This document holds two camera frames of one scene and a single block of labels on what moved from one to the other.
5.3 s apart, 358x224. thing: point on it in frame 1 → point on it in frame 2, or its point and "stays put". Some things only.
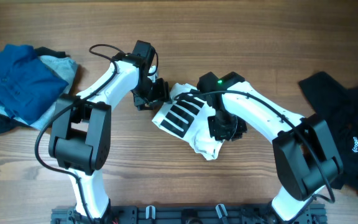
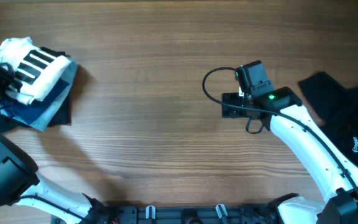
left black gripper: (161, 94) → (4, 78)
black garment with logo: (351, 117) stays put
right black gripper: (218, 135) → (233, 112)
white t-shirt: (186, 116) → (36, 70)
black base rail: (191, 214) stays put
